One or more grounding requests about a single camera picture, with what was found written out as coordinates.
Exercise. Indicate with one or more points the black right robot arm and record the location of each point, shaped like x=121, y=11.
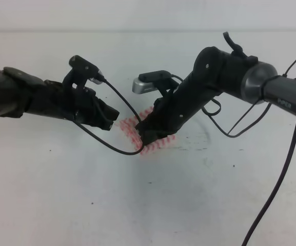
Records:
x=214, y=72

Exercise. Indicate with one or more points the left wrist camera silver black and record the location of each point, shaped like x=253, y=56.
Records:
x=82, y=71

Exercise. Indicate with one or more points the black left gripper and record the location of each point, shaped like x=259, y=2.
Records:
x=48, y=98

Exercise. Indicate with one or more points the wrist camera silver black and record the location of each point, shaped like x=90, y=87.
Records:
x=82, y=71
x=162, y=80

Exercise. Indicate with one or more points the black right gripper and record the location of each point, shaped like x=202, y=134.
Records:
x=171, y=112

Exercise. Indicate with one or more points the pink white wavy striped towel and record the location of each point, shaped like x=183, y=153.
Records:
x=127, y=126

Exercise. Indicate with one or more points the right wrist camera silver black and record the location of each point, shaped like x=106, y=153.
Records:
x=162, y=80

